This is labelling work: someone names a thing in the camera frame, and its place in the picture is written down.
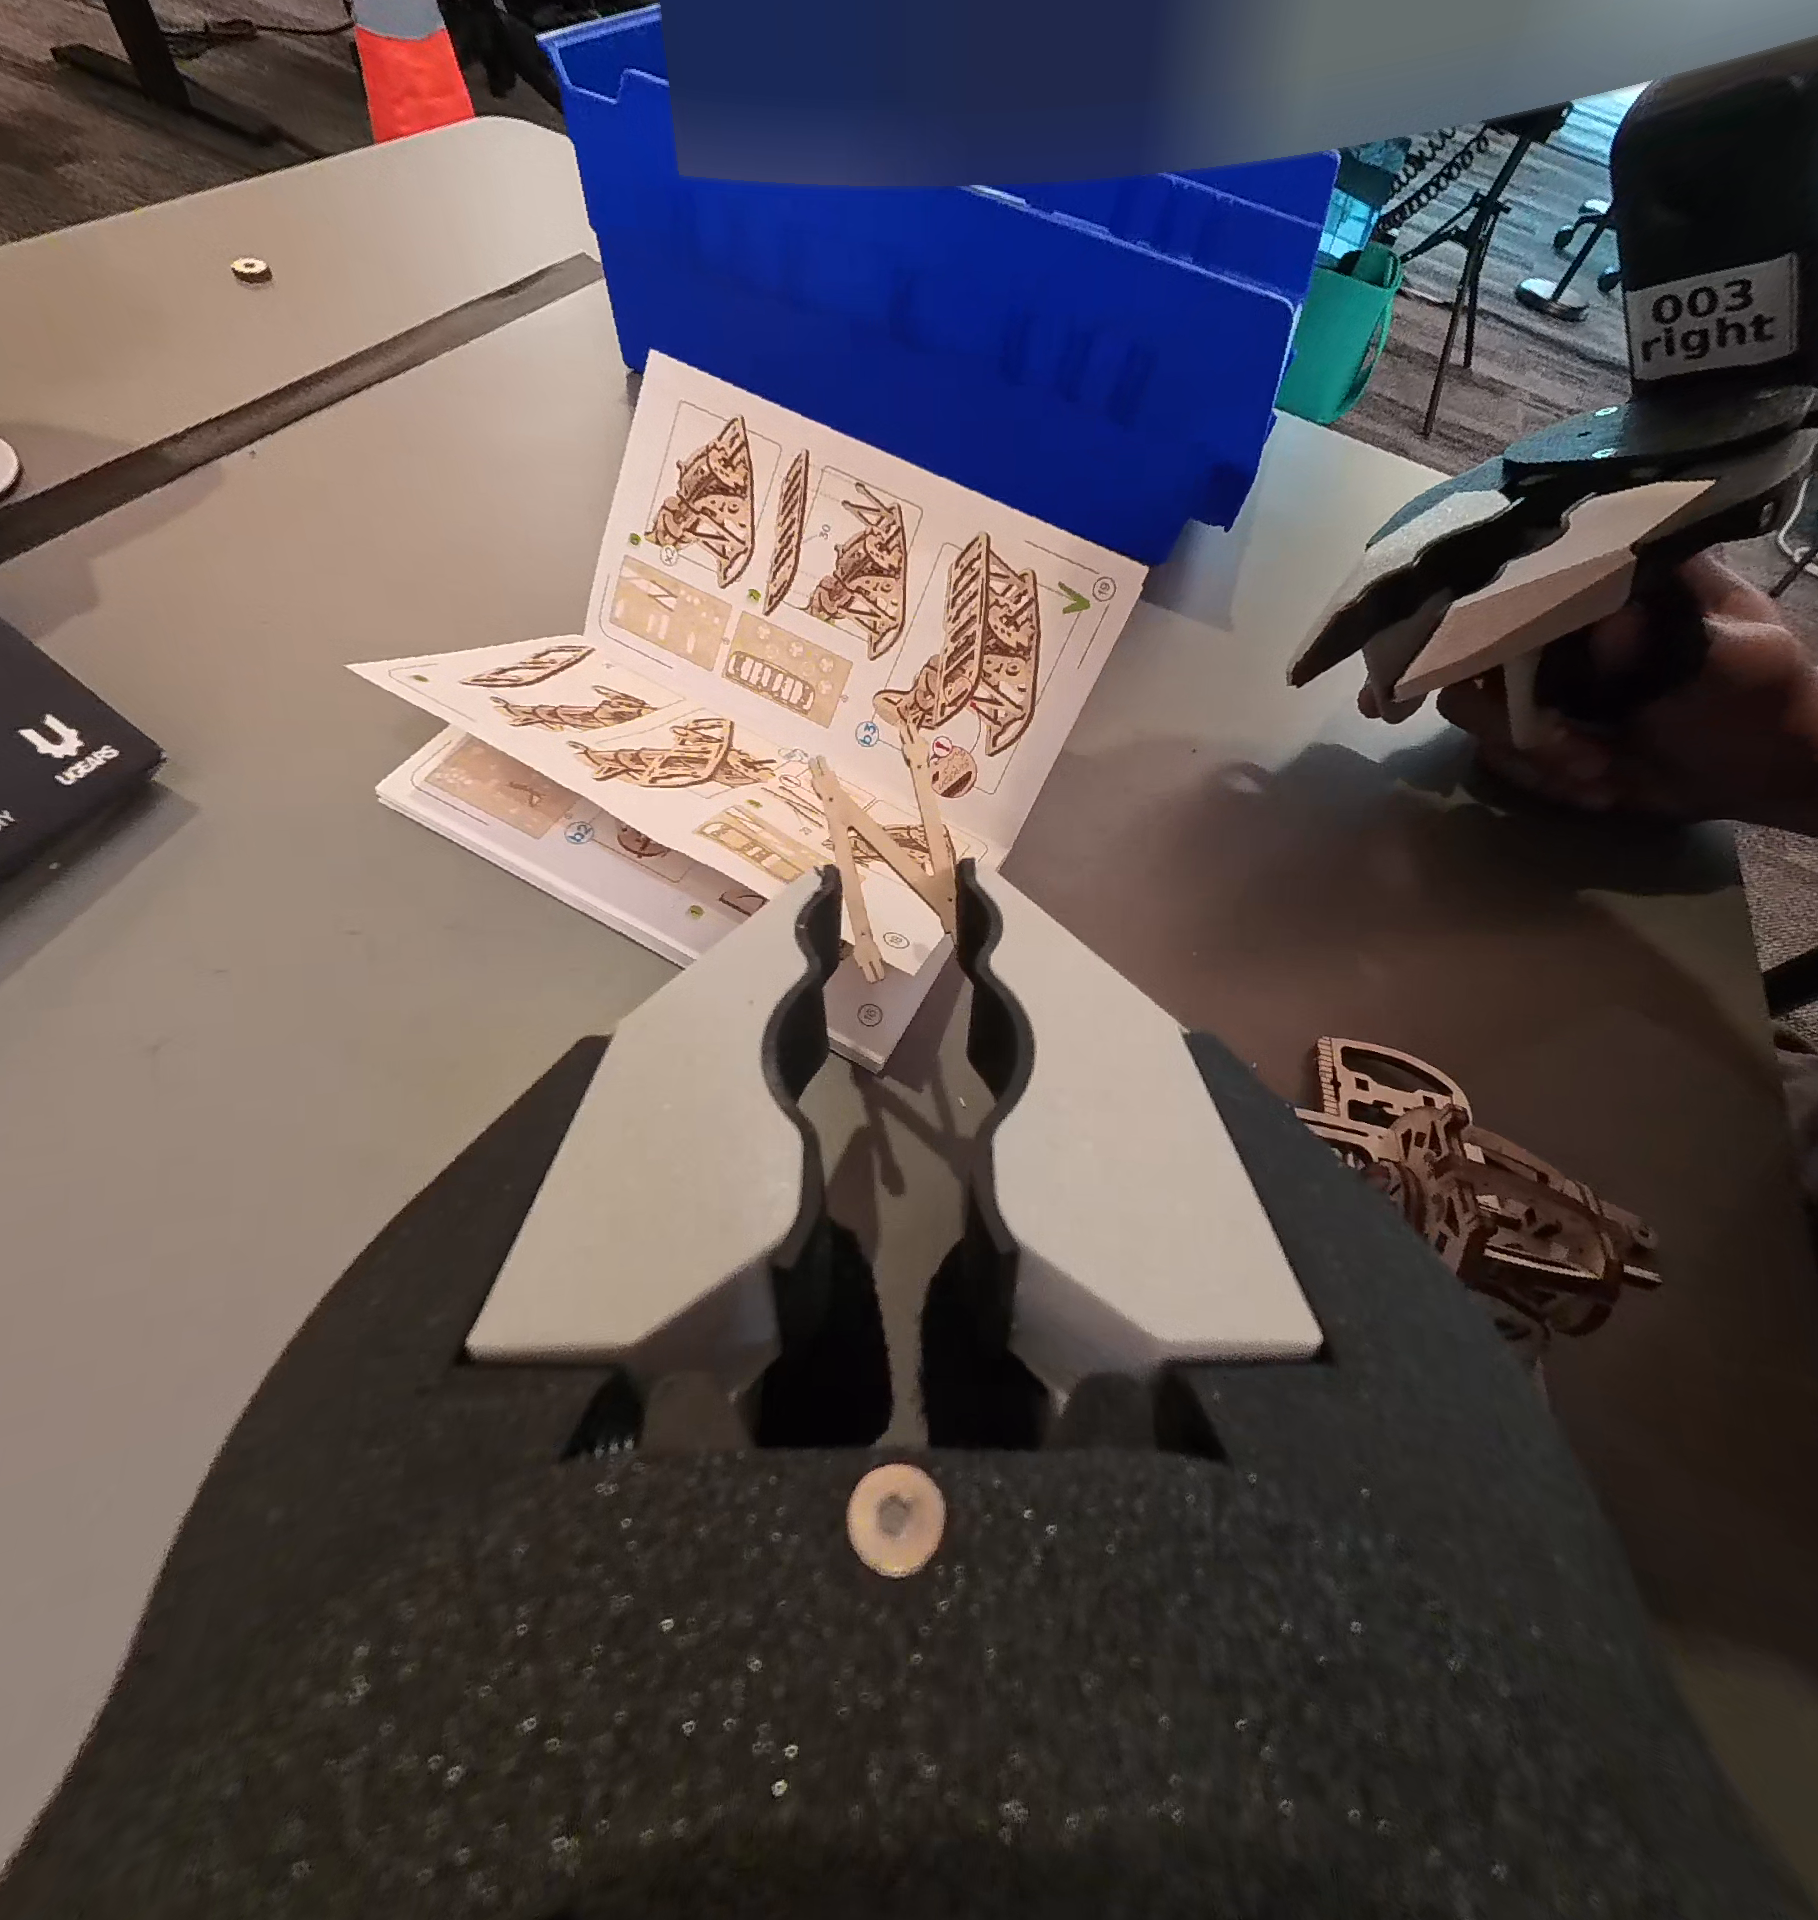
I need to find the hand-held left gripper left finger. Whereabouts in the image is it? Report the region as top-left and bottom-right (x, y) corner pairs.
(462, 869), (895, 1451)

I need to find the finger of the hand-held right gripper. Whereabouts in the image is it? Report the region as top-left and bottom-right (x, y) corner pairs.
(1350, 578), (1465, 722)
(1392, 478), (1726, 701)

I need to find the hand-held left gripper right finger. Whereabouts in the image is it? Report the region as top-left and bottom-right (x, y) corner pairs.
(923, 857), (1328, 1444)

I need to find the wooden model airplane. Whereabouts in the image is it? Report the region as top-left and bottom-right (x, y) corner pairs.
(1292, 1035), (1666, 1339)

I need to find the zigzag wooden strut piece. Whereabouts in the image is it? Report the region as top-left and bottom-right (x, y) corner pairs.
(809, 736), (987, 984)

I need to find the grey desk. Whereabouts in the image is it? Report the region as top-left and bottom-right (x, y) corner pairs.
(0, 278), (1818, 1920)
(0, 117), (602, 496)

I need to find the person's right hand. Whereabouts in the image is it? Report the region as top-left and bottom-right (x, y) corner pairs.
(1441, 561), (1811, 823)

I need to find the black chair base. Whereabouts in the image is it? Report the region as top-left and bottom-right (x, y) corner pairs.
(1517, 202), (1628, 326)

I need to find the black stand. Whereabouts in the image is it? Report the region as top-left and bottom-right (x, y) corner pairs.
(1417, 111), (1543, 439)

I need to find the green plastic bin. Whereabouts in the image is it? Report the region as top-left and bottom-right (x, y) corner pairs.
(1275, 239), (1404, 426)

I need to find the blue plastic bin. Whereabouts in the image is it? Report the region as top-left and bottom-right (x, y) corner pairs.
(540, 22), (1339, 565)

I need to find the instruction booklet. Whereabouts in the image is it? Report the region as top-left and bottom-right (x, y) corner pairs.
(347, 348), (1152, 1073)

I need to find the black printed box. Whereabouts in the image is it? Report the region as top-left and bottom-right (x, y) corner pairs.
(0, 578), (165, 917)

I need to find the orange traffic cone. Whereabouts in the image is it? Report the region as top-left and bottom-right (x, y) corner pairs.
(352, 0), (476, 143)

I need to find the black table leg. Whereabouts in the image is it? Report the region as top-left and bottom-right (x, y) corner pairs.
(56, 0), (280, 143)

